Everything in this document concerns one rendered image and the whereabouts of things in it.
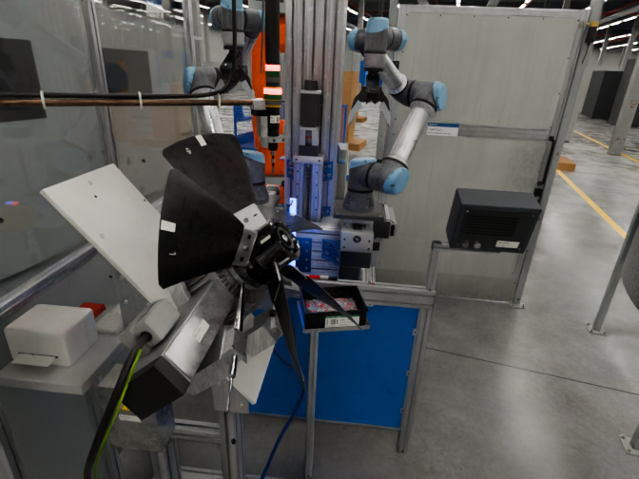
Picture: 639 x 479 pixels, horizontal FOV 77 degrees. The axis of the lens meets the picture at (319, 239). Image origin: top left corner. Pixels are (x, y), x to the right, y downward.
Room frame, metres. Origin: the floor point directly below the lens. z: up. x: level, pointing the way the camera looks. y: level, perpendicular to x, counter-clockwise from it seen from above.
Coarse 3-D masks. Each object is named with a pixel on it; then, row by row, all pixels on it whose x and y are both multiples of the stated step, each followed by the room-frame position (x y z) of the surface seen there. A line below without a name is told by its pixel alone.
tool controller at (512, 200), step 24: (456, 192) 1.35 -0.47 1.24; (480, 192) 1.34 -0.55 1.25; (504, 192) 1.35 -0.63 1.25; (528, 192) 1.35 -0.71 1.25; (456, 216) 1.30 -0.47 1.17; (480, 216) 1.27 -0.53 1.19; (504, 216) 1.26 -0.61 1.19; (528, 216) 1.26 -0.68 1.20; (456, 240) 1.30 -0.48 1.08; (480, 240) 1.30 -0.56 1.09; (504, 240) 1.29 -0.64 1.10; (528, 240) 1.28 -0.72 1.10
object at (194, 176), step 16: (176, 144) 1.01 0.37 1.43; (192, 144) 1.03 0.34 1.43; (208, 144) 1.06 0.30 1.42; (224, 144) 1.09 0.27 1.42; (240, 144) 1.13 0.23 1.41; (176, 160) 0.98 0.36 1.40; (192, 160) 1.01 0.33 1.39; (208, 160) 1.03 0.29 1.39; (224, 160) 1.05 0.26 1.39; (240, 160) 1.08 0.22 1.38; (192, 176) 0.98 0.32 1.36; (208, 176) 1.00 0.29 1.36; (224, 176) 1.01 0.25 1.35; (240, 176) 1.04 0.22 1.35; (208, 192) 0.97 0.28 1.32; (224, 192) 0.99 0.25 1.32; (240, 192) 1.00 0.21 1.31; (240, 208) 0.98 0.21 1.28
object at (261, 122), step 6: (252, 102) 1.00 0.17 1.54; (258, 102) 1.00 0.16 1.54; (264, 102) 1.00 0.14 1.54; (252, 108) 1.00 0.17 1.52; (258, 108) 1.00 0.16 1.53; (264, 108) 1.00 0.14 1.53; (252, 114) 1.01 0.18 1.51; (258, 114) 0.99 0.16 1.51; (264, 114) 1.00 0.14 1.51; (258, 120) 1.01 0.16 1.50; (264, 120) 1.00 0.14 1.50; (258, 126) 1.01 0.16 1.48; (264, 126) 1.00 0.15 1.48; (258, 132) 1.01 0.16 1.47; (264, 132) 1.00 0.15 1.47; (264, 138) 1.00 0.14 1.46; (270, 138) 1.00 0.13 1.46; (276, 138) 1.00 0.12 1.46; (282, 138) 1.01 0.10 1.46
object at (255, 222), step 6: (252, 204) 1.00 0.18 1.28; (246, 210) 0.98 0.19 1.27; (252, 210) 0.99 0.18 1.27; (258, 210) 0.99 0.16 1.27; (240, 216) 0.97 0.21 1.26; (246, 216) 0.97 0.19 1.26; (252, 216) 0.98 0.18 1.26; (258, 216) 0.98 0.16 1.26; (252, 222) 0.97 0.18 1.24; (258, 222) 0.97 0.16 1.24; (264, 222) 0.98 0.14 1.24; (246, 228) 0.96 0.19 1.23; (252, 228) 0.96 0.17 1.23
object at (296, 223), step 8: (264, 208) 1.26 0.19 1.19; (272, 208) 1.27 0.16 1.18; (264, 216) 1.19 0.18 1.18; (272, 216) 1.20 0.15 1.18; (280, 216) 1.21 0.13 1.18; (288, 216) 1.23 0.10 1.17; (296, 216) 1.26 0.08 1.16; (288, 224) 1.12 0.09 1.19; (296, 224) 1.14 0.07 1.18; (304, 224) 1.18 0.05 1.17; (312, 224) 1.22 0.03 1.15
